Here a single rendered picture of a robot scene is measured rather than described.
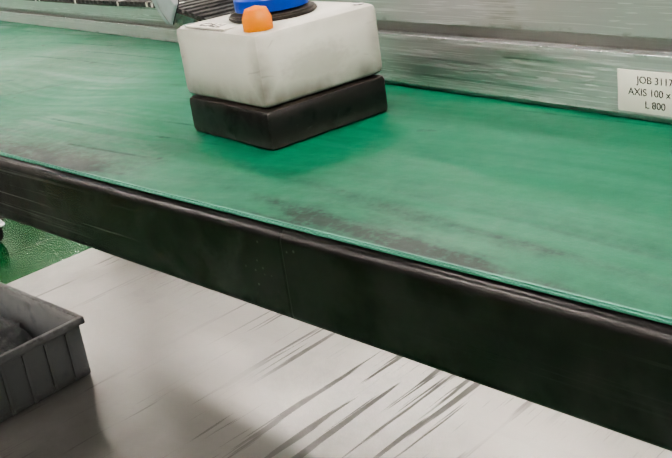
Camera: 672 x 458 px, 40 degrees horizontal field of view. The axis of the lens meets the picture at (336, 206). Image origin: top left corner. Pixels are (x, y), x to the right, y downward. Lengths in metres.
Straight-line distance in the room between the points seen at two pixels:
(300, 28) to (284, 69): 0.02
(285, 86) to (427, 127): 0.08
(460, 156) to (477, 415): 0.84
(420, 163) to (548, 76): 0.10
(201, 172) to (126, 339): 1.15
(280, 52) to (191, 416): 0.93
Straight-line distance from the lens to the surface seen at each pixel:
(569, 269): 0.31
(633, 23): 0.45
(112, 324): 1.66
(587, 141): 0.44
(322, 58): 0.48
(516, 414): 1.25
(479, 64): 0.52
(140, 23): 0.93
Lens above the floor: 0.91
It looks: 20 degrees down
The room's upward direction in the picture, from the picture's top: 8 degrees counter-clockwise
